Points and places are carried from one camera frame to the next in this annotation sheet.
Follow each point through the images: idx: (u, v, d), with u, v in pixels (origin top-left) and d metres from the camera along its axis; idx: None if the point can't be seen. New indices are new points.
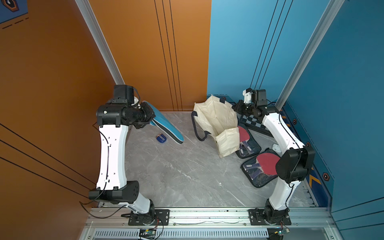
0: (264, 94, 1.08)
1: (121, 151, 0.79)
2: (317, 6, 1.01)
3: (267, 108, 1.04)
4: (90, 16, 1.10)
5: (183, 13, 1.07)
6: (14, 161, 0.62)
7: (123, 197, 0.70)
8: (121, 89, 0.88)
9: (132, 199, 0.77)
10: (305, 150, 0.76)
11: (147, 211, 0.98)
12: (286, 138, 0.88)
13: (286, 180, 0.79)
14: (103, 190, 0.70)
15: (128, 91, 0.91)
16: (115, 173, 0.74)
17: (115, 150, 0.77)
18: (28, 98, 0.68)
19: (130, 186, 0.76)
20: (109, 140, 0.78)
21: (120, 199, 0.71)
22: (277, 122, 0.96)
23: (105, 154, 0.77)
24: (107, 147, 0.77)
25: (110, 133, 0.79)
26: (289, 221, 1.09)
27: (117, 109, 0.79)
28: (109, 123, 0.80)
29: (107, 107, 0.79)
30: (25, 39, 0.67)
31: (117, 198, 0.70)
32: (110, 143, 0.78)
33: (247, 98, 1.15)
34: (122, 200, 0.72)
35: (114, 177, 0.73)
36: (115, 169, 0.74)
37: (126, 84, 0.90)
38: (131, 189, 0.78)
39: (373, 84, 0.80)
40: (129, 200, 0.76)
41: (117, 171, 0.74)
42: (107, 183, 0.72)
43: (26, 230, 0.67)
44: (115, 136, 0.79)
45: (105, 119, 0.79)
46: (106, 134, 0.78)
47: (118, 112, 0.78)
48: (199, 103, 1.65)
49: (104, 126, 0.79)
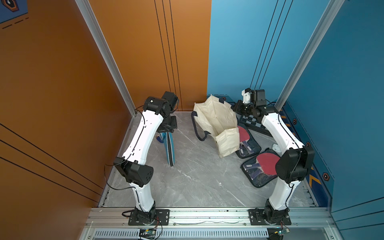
0: (263, 94, 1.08)
1: (150, 135, 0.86)
2: (317, 6, 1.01)
3: (266, 108, 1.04)
4: (90, 16, 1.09)
5: (183, 13, 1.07)
6: (15, 161, 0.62)
7: (137, 173, 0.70)
8: (169, 94, 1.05)
9: (144, 181, 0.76)
10: (305, 150, 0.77)
11: (148, 210, 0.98)
12: (285, 138, 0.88)
13: (286, 180, 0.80)
14: (126, 159, 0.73)
15: (174, 99, 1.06)
16: (140, 149, 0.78)
17: (148, 131, 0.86)
18: (28, 98, 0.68)
19: (147, 168, 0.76)
20: (147, 122, 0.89)
21: (135, 174, 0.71)
22: (276, 122, 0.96)
23: (138, 132, 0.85)
24: (143, 126, 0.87)
25: (149, 117, 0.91)
26: (289, 221, 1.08)
27: (162, 103, 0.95)
28: (150, 110, 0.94)
29: (154, 99, 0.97)
30: (24, 39, 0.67)
31: (134, 171, 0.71)
32: (146, 124, 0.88)
33: (246, 98, 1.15)
34: (136, 176, 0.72)
35: (138, 153, 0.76)
36: (141, 146, 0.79)
37: (174, 93, 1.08)
38: (147, 171, 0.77)
39: (373, 84, 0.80)
40: (141, 180, 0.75)
41: (143, 149, 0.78)
42: (131, 155, 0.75)
43: (26, 229, 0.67)
44: (151, 121, 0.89)
45: (149, 105, 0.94)
46: (146, 116, 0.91)
47: (162, 105, 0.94)
48: (199, 104, 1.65)
49: (146, 110, 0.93)
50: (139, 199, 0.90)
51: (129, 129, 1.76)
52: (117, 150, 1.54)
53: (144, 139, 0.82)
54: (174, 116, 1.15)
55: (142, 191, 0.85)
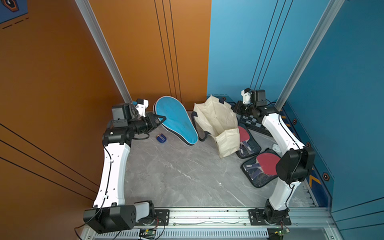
0: (263, 94, 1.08)
1: (122, 168, 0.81)
2: (317, 6, 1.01)
3: (267, 108, 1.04)
4: (91, 16, 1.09)
5: (183, 13, 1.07)
6: (15, 162, 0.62)
7: (121, 216, 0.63)
8: (118, 109, 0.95)
9: (128, 225, 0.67)
10: (305, 150, 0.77)
11: (147, 214, 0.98)
12: (286, 138, 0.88)
13: (287, 180, 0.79)
14: (100, 208, 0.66)
15: (125, 110, 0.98)
16: (114, 189, 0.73)
17: (117, 166, 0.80)
18: (29, 98, 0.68)
19: (128, 207, 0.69)
20: (111, 157, 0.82)
21: (118, 218, 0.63)
22: (276, 122, 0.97)
23: (106, 171, 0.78)
24: (109, 164, 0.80)
25: (113, 150, 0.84)
26: (289, 221, 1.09)
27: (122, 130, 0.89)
28: (112, 142, 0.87)
29: (113, 130, 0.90)
30: (25, 40, 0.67)
31: (116, 216, 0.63)
32: (113, 159, 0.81)
33: (246, 98, 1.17)
34: (119, 221, 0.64)
35: (113, 193, 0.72)
36: (114, 185, 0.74)
37: (122, 105, 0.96)
38: (129, 211, 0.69)
39: (373, 84, 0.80)
40: (125, 224, 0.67)
41: (117, 186, 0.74)
42: (106, 200, 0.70)
43: (27, 230, 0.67)
44: (118, 153, 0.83)
45: (111, 139, 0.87)
46: (109, 151, 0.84)
47: (124, 133, 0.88)
48: (199, 104, 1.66)
49: (109, 145, 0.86)
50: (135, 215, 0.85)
51: None
52: None
53: (116, 174, 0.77)
54: (152, 113, 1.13)
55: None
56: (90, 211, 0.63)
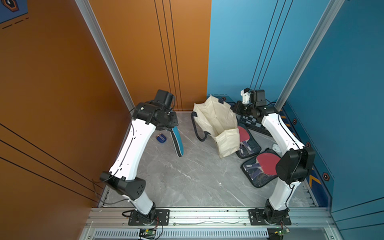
0: (263, 94, 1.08)
1: (140, 147, 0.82)
2: (317, 6, 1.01)
3: (266, 108, 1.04)
4: (90, 16, 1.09)
5: (183, 13, 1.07)
6: (14, 161, 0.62)
7: (126, 190, 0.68)
8: (162, 95, 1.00)
9: (133, 195, 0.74)
10: (305, 150, 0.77)
11: (147, 212, 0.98)
12: (286, 139, 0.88)
13: (287, 180, 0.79)
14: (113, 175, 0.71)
15: (167, 99, 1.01)
16: (128, 165, 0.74)
17: (136, 143, 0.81)
18: (28, 98, 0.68)
19: (136, 183, 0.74)
20: (135, 133, 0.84)
21: (123, 191, 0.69)
22: (276, 122, 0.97)
23: (127, 145, 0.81)
24: (130, 139, 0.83)
25: (139, 127, 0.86)
26: (289, 221, 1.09)
27: (153, 109, 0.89)
28: (139, 118, 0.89)
29: (145, 107, 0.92)
30: (25, 40, 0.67)
31: (122, 189, 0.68)
32: (135, 136, 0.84)
33: (245, 98, 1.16)
34: (125, 192, 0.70)
35: (126, 168, 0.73)
36: (129, 160, 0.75)
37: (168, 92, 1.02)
38: (136, 185, 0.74)
39: (374, 84, 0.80)
40: (131, 195, 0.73)
41: (131, 162, 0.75)
42: (119, 171, 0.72)
43: (26, 229, 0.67)
44: (141, 131, 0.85)
45: (140, 113, 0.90)
46: (136, 125, 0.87)
47: (153, 111, 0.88)
48: (198, 105, 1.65)
49: (137, 119, 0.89)
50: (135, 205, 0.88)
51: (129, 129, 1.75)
52: (117, 151, 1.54)
53: (133, 151, 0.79)
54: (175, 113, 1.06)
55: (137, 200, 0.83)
56: (105, 174, 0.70)
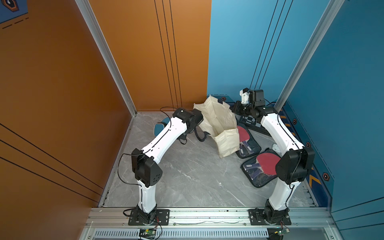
0: (262, 94, 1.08)
1: (171, 139, 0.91)
2: (317, 6, 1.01)
3: (265, 108, 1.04)
4: (90, 16, 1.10)
5: (183, 13, 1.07)
6: (15, 161, 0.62)
7: (150, 169, 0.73)
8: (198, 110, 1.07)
9: (150, 180, 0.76)
10: (305, 150, 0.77)
11: (149, 211, 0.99)
12: (285, 139, 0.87)
13: (287, 181, 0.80)
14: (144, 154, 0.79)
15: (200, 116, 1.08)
16: (158, 148, 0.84)
17: (169, 135, 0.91)
18: (28, 98, 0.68)
19: (158, 169, 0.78)
20: (171, 127, 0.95)
21: (148, 169, 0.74)
22: (275, 123, 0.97)
23: (162, 133, 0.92)
24: (166, 129, 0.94)
25: (176, 124, 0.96)
26: (289, 221, 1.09)
27: (190, 115, 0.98)
28: (176, 118, 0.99)
29: (185, 110, 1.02)
30: (25, 40, 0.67)
31: (147, 166, 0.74)
32: (171, 129, 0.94)
33: (244, 98, 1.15)
34: (147, 172, 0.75)
35: (156, 150, 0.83)
36: (160, 145, 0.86)
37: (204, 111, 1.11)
38: (155, 172, 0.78)
39: (374, 84, 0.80)
40: (148, 178, 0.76)
41: (161, 148, 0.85)
42: (150, 151, 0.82)
43: (26, 229, 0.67)
44: (177, 127, 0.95)
45: (178, 114, 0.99)
46: (173, 121, 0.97)
47: (189, 116, 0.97)
48: (198, 105, 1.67)
49: (175, 118, 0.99)
50: (142, 198, 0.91)
51: (129, 129, 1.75)
52: (117, 151, 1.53)
53: (166, 140, 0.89)
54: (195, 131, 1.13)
55: (147, 191, 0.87)
56: (138, 151, 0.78)
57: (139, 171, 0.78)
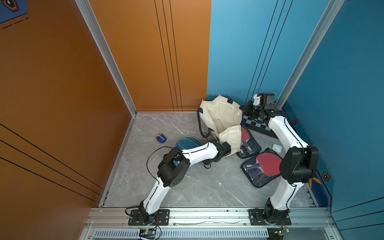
0: (273, 98, 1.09)
1: (204, 155, 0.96)
2: (318, 6, 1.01)
3: (273, 111, 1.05)
4: (91, 16, 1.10)
5: (182, 12, 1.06)
6: (15, 161, 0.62)
7: (181, 168, 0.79)
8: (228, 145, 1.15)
9: (172, 180, 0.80)
10: (309, 150, 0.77)
11: (150, 212, 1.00)
12: (290, 138, 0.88)
13: (289, 180, 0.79)
14: (181, 154, 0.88)
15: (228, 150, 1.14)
16: (194, 156, 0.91)
17: (205, 151, 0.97)
18: (28, 98, 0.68)
19: (184, 173, 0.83)
20: (208, 147, 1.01)
21: (179, 168, 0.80)
22: (282, 123, 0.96)
23: (199, 147, 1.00)
24: (203, 146, 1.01)
25: (212, 148, 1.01)
26: (289, 221, 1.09)
27: (222, 147, 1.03)
28: (213, 143, 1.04)
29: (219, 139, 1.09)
30: (24, 40, 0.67)
31: (182, 165, 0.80)
32: (207, 147, 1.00)
33: (256, 101, 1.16)
34: (176, 171, 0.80)
35: (191, 157, 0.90)
36: (196, 155, 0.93)
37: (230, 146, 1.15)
38: (181, 175, 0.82)
39: (375, 84, 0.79)
40: (173, 178, 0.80)
41: (197, 157, 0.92)
42: (188, 154, 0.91)
43: (26, 230, 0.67)
44: (212, 149, 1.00)
45: (214, 142, 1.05)
46: (210, 144, 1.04)
47: (221, 148, 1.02)
48: (206, 101, 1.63)
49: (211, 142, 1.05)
50: (151, 197, 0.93)
51: (129, 129, 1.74)
52: (116, 151, 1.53)
53: (202, 152, 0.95)
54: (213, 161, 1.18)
55: (161, 190, 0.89)
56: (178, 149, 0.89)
57: (166, 168, 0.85)
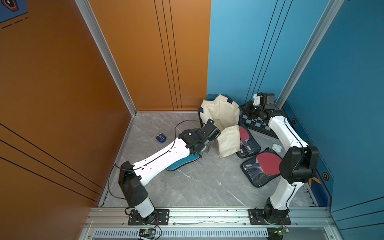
0: (273, 98, 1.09)
1: (168, 163, 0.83)
2: (318, 6, 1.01)
3: (274, 111, 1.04)
4: (90, 16, 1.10)
5: (182, 12, 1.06)
6: (15, 161, 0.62)
7: (133, 190, 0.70)
8: (210, 128, 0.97)
9: (129, 201, 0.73)
10: (309, 149, 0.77)
11: (145, 216, 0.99)
12: (290, 137, 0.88)
13: (289, 180, 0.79)
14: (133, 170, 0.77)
15: (213, 133, 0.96)
16: (151, 169, 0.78)
17: (167, 158, 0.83)
18: (29, 98, 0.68)
19: (142, 191, 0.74)
20: (172, 149, 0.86)
21: (131, 189, 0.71)
22: (282, 123, 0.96)
23: (159, 153, 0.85)
24: (166, 150, 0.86)
25: (178, 148, 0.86)
26: (289, 221, 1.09)
27: (195, 140, 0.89)
28: (181, 140, 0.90)
29: (193, 133, 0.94)
30: (24, 40, 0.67)
31: (131, 185, 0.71)
32: (171, 151, 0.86)
33: (257, 101, 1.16)
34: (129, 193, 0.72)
35: (148, 172, 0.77)
36: (153, 167, 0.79)
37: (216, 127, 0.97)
38: (138, 194, 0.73)
39: (375, 84, 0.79)
40: (128, 199, 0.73)
41: (154, 170, 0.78)
42: (140, 169, 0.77)
43: (27, 230, 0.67)
44: (178, 150, 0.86)
45: (185, 137, 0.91)
46: (176, 143, 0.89)
47: (195, 142, 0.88)
48: (208, 101, 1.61)
49: (180, 139, 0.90)
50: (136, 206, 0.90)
51: (129, 129, 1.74)
52: (116, 150, 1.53)
53: (161, 161, 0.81)
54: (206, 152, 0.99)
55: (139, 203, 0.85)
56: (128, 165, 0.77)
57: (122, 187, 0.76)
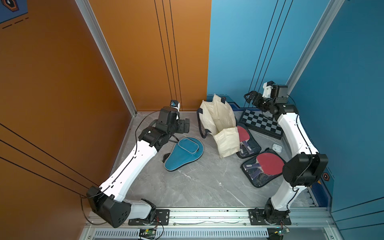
0: (285, 90, 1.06)
1: (136, 170, 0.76)
2: (318, 6, 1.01)
3: (285, 106, 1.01)
4: (90, 16, 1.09)
5: (183, 13, 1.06)
6: (15, 161, 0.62)
7: (109, 211, 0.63)
8: (164, 114, 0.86)
9: (110, 222, 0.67)
10: (317, 157, 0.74)
11: (145, 216, 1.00)
12: (299, 142, 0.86)
13: (291, 183, 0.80)
14: (103, 192, 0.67)
15: (170, 117, 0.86)
16: (121, 182, 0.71)
17: (133, 164, 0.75)
18: (28, 98, 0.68)
19: (122, 207, 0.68)
20: (136, 153, 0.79)
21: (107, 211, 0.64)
22: (293, 123, 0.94)
23: (125, 163, 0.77)
24: (131, 156, 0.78)
25: (141, 149, 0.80)
26: (289, 221, 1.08)
27: (156, 137, 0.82)
28: (144, 140, 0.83)
29: (153, 129, 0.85)
30: (23, 40, 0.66)
31: (106, 208, 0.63)
32: (136, 155, 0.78)
33: (267, 91, 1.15)
34: (108, 215, 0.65)
35: (118, 186, 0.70)
36: (123, 179, 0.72)
37: (170, 110, 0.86)
38: (119, 212, 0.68)
39: (375, 84, 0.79)
40: (110, 220, 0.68)
41: (124, 182, 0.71)
42: (109, 188, 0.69)
43: (26, 230, 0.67)
44: (143, 152, 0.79)
45: (146, 136, 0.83)
46: (139, 146, 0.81)
47: (157, 137, 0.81)
48: (206, 102, 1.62)
49: (141, 141, 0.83)
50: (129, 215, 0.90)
51: (129, 129, 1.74)
52: (116, 151, 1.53)
53: (130, 170, 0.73)
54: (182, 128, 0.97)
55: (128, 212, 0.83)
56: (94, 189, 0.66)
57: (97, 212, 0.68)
